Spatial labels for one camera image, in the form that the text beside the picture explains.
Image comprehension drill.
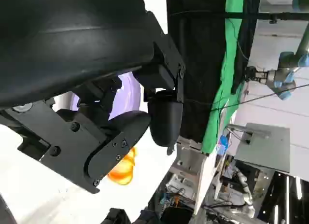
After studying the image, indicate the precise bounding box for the black backdrop cloth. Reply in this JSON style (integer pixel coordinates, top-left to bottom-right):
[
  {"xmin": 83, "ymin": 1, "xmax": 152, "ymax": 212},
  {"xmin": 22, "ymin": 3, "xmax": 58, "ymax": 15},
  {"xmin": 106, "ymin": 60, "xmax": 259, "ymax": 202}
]
[{"xmin": 166, "ymin": 0, "xmax": 229, "ymax": 144}]

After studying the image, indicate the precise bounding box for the lilac plate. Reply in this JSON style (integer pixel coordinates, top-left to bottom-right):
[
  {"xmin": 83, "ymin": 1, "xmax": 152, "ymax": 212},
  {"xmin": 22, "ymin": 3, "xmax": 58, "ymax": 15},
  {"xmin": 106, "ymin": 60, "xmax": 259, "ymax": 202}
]
[{"xmin": 54, "ymin": 73, "xmax": 143, "ymax": 121}]

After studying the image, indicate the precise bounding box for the green cloth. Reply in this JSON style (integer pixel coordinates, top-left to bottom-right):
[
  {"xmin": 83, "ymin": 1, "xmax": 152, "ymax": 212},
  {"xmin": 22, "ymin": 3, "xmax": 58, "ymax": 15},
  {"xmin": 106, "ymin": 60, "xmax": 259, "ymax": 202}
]
[{"xmin": 201, "ymin": 0, "xmax": 250, "ymax": 155}]

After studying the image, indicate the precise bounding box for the black horizontal bar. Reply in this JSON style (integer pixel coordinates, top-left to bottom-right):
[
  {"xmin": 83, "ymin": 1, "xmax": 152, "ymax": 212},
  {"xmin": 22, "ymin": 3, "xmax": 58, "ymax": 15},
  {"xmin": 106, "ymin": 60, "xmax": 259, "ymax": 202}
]
[{"xmin": 224, "ymin": 11, "xmax": 309, "ymax": 24}]

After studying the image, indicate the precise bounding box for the grey metal box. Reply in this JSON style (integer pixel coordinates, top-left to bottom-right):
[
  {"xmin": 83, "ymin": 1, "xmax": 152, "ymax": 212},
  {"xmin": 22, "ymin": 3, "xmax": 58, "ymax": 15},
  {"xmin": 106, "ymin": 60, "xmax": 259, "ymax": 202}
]
[{"xmin": 234, "ymin": 122, "xmax": 291, "ymax": 174}]

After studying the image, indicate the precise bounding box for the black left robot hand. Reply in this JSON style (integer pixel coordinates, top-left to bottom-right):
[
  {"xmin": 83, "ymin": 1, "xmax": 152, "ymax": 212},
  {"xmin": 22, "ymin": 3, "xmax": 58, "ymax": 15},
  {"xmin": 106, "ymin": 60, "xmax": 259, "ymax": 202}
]
[{"xmin": 0, "ymin": 0, "xmax": 186, "ymax": 195}]

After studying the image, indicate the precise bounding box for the orange and white bread roll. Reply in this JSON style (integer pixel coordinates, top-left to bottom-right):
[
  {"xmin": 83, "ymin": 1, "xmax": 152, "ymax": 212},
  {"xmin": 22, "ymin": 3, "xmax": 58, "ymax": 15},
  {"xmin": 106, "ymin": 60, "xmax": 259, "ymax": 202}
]
[{"xmin": 107, "ymin": 146, "xmax": 138, "ymax": 186}]

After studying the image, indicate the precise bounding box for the thin black cable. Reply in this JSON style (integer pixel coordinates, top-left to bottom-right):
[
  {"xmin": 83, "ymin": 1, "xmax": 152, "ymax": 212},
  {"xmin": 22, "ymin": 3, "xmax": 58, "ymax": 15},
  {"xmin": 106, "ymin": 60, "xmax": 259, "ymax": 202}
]
[{"xmin": 210, "ymin": 83, "xmax": 309, "ymax": 112}]

